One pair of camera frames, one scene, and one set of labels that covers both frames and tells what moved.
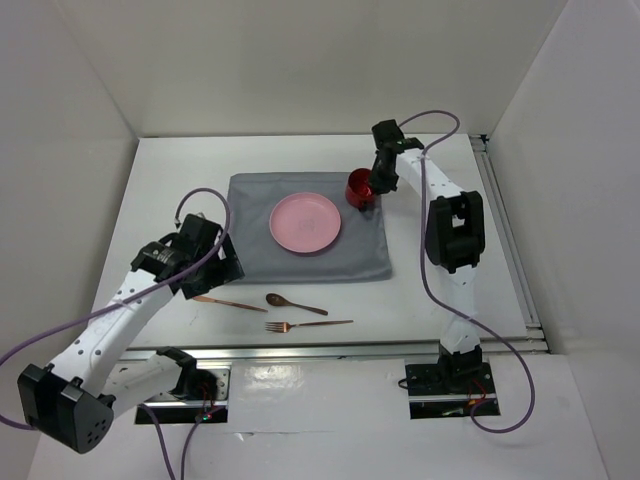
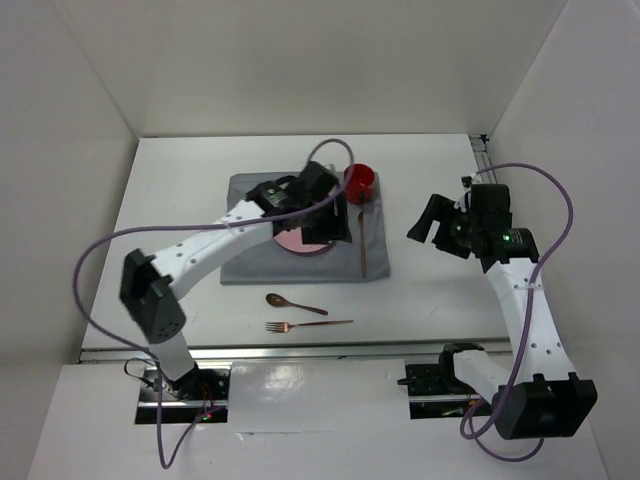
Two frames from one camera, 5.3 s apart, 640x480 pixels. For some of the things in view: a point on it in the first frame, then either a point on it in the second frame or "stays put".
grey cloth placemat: (293, 227) stays put
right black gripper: (376, 181) to (436, 209)
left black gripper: (226, 270) to (334, 227)
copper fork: (282, 327) stays put
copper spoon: (277, 299) stays put
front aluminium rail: (394, 353) stays put
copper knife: (222, 302) to (363, 250)
